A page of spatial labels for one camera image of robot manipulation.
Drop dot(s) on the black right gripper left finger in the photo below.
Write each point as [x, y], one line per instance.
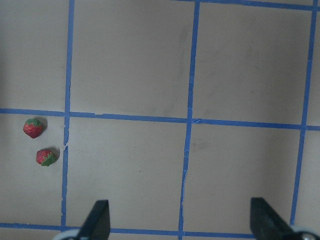
[97, 225]

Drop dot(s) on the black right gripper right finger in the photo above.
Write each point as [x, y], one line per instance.
[266, 224]

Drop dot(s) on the red strawberry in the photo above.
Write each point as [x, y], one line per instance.
[45, 157]
[33, 128]

